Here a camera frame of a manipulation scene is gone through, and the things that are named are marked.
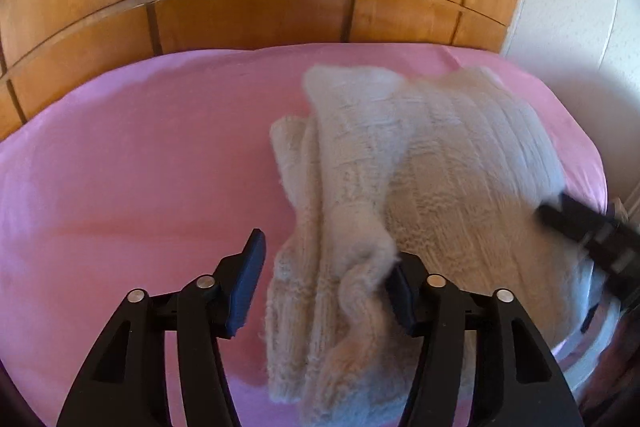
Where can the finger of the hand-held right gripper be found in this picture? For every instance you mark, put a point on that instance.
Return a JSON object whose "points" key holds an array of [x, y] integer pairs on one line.
{"points": [[562, 217]]}

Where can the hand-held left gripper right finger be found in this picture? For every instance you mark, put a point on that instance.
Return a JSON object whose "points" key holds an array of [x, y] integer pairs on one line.
{"points": [[400, 297]]}

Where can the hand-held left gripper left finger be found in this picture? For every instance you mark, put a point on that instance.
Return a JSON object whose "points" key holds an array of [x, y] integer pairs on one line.
{"points": [[247, 282]]}

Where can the white knitted sweater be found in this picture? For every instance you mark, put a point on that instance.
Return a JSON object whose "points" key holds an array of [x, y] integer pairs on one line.
{"points": [[440, 167]]}

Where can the pink bed sheet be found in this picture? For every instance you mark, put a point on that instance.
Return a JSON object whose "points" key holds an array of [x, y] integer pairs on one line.
{"points": [[140, 187]]}

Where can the wooden headboard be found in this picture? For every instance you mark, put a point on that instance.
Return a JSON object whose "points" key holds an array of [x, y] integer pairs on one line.
{"points": [[250, 17]]}

